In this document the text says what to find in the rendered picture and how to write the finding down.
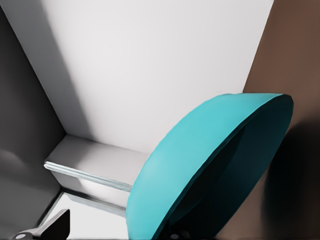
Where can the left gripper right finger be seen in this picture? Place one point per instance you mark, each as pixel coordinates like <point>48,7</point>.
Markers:
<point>178,236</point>

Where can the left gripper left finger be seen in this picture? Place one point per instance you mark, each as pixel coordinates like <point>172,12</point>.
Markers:
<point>56,226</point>

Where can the blue plate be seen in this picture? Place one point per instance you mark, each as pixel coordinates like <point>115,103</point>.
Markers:
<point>180,160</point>

